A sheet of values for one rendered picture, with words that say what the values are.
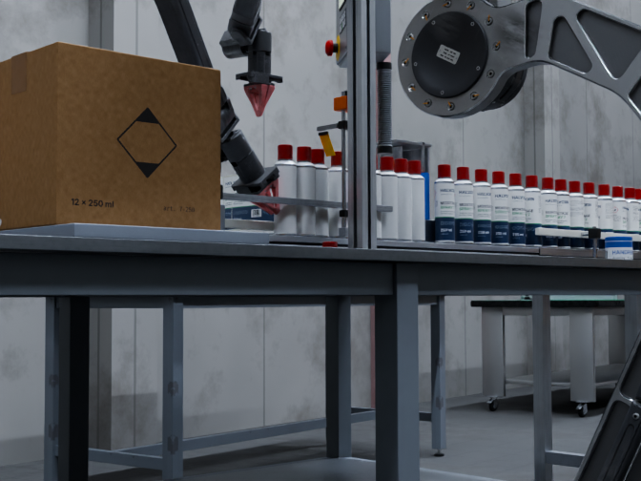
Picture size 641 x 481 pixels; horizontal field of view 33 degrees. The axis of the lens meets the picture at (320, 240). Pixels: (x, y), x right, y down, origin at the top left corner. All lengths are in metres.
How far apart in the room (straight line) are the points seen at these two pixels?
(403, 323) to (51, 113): 0.78
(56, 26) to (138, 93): 3.69
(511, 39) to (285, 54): 4.98
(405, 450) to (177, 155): 0.71
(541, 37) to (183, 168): 0.59
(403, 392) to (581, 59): 0.72
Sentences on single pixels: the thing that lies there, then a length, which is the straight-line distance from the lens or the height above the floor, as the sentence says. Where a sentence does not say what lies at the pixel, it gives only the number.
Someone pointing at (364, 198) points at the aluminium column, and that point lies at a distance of 2.33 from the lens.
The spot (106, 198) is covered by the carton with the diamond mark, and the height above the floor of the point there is 0.89.
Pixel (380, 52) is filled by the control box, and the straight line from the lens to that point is 2.42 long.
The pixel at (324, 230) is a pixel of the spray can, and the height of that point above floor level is 0.90.
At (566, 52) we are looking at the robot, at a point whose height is 1.11.
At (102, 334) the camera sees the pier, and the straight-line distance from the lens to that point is 5.26.
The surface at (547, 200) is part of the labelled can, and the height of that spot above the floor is 1.02.
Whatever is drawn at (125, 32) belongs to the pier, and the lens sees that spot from 5.42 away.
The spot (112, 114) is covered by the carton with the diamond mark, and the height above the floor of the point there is 1.02.
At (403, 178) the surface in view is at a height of 1.03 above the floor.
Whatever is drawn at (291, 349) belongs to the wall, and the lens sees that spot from 6.52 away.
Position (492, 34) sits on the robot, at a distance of 1.73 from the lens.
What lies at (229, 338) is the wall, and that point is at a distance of 6.09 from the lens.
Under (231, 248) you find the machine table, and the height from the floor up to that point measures 0.82.
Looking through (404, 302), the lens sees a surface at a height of 0.73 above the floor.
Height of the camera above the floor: 0.74
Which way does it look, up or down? 3 degrees up
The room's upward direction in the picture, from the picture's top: straight up
